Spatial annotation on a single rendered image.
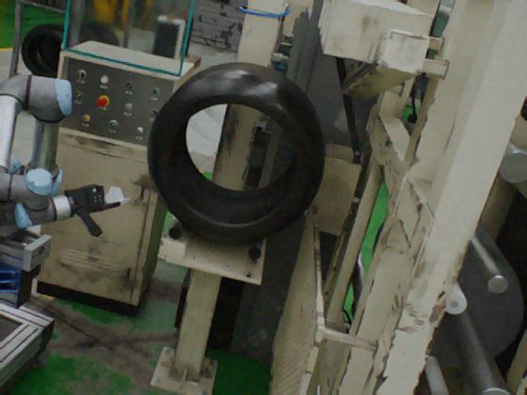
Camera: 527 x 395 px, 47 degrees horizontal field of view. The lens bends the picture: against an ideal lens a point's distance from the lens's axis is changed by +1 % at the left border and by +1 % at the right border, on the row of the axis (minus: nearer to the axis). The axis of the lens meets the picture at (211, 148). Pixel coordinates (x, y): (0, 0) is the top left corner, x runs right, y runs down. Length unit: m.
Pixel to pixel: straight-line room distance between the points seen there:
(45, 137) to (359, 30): 1.13
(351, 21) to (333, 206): 0.92
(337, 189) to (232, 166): 0.41
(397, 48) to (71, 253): 2.06
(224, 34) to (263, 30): 9.32
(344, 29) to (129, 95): 1.41
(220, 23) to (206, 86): 9.66
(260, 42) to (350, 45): 0.68
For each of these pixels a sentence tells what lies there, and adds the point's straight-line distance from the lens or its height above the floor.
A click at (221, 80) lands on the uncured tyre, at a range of 1.91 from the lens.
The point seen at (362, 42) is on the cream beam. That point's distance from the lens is 1.62.
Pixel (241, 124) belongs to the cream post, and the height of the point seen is 1.23.
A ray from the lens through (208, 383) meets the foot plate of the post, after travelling 2.90.
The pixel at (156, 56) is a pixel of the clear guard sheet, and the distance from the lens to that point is 2.70.
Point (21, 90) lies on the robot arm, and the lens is 2.04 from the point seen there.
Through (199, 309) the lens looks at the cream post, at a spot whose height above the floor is 0.39.
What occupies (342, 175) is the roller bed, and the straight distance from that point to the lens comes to 2.28.
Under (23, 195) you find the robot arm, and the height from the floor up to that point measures 1.08.
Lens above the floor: 1.85
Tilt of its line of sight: 19 degrees down
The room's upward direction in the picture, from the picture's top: 12 degrees clockwise
